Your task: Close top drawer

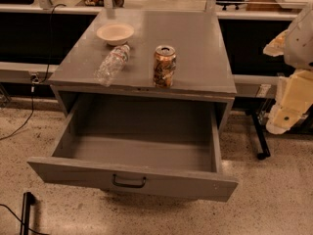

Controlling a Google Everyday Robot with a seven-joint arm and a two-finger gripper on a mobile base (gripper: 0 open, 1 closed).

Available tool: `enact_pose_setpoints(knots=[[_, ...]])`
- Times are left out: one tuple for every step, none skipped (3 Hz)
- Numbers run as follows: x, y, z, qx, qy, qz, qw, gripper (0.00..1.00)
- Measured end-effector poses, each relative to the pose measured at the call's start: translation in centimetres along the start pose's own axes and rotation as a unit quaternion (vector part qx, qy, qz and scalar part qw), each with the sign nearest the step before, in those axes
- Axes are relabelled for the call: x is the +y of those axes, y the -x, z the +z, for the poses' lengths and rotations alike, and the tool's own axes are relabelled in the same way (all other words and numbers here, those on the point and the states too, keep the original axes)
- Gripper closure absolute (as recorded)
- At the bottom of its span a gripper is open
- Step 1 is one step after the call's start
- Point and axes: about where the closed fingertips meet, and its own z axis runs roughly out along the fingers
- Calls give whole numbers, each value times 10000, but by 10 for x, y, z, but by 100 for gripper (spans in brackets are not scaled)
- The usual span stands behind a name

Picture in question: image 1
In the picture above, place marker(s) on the black stand foot lower left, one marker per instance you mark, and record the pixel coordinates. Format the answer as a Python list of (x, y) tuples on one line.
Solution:
[(28, 200)]

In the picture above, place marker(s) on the grey railing beam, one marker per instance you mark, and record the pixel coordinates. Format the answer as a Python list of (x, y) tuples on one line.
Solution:
[(25, 73)]

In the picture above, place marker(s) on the grey top drawer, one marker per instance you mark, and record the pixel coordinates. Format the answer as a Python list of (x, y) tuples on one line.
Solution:
[(174, 144)]

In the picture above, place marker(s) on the white ceramic bowl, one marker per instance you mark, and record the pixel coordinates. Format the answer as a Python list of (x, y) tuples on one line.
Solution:
[(115, 34)]

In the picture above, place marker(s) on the grey metal cabinet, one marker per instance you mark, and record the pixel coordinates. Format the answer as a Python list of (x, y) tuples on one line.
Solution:
[(202, 67)]

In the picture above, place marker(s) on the orange drink can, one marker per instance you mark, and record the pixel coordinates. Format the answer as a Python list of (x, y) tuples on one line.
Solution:
[(164, 66)]

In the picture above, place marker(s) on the black drawer handle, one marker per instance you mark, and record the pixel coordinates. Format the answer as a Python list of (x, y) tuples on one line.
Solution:
[(128, 183)]

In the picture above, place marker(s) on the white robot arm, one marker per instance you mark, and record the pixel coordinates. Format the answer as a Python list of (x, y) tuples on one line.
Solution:
[(295, 43)]

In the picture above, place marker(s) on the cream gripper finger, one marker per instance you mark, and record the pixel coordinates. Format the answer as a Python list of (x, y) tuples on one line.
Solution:
[(282, 118)]

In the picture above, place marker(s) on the clear plastic water bottle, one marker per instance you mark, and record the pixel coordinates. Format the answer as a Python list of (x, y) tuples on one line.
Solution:
[(112, 64)]

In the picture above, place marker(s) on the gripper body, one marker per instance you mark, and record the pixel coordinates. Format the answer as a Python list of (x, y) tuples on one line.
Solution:
[(300, 46)]

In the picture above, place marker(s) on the black metal stand leg right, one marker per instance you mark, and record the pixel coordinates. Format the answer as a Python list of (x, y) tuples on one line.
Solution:
[(265, 152)]

